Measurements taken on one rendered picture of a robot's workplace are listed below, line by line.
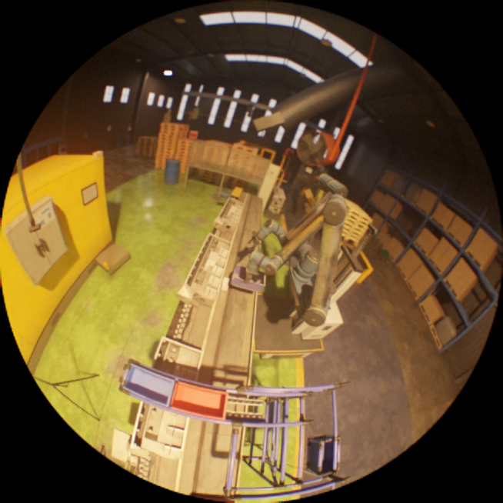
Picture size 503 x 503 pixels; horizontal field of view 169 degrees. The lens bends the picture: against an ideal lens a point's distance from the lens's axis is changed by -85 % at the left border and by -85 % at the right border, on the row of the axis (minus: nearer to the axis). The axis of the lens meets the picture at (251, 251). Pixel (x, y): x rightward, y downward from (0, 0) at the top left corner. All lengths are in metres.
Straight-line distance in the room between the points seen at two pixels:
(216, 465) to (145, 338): 1.82
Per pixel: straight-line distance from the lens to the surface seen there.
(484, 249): 8.94
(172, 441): 1.56
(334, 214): 1.04
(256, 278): 1.96
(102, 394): 2.69
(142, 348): 2.58
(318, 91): 6.94
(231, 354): 1.76
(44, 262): 2.56
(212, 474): 1.84
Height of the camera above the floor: 2.41
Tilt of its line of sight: 37 degrees down
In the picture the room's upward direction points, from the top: 22 degrees clockwise
